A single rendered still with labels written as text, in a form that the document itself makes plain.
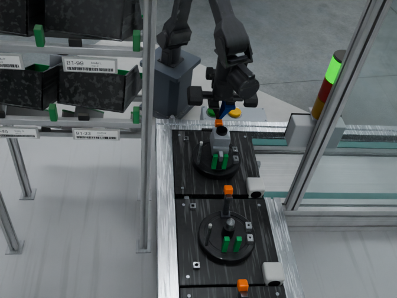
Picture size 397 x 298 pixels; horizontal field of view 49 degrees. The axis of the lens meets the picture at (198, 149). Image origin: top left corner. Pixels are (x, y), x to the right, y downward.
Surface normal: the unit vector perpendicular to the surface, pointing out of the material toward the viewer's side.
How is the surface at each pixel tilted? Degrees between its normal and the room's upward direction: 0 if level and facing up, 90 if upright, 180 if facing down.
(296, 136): 90
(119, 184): 0
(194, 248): 0
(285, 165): 0
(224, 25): 29
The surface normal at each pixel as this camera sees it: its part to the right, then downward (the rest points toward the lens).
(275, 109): 0.11, -0.69
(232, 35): 0.32, -0.28
